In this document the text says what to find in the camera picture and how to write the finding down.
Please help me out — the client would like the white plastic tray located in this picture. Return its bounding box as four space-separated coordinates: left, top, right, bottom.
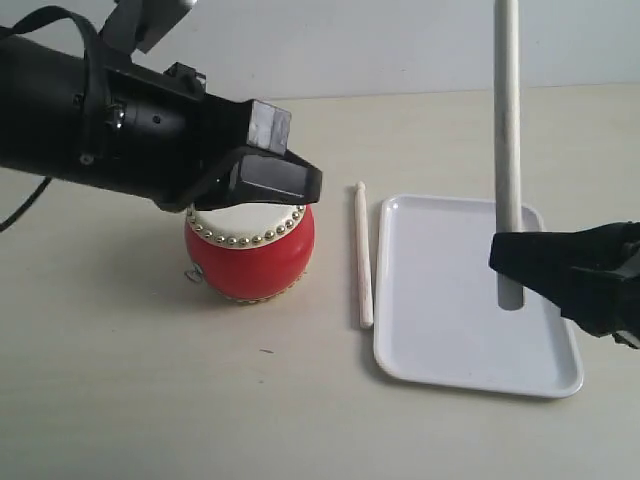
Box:
373 194 584 399

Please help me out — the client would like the small red drum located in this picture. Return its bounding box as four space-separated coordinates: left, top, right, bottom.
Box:
184 203 315 303

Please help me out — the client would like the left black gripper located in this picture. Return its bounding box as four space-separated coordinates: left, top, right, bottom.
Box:
102 63 323 212

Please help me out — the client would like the wooden drumstick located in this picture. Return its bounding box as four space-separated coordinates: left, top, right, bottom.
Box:
492 0 525 311
354 181 374 329

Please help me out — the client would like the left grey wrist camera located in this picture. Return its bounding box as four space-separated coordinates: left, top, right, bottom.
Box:
100 0 197 55

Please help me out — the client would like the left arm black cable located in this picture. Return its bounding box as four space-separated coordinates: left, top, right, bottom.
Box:
0 177 54 234

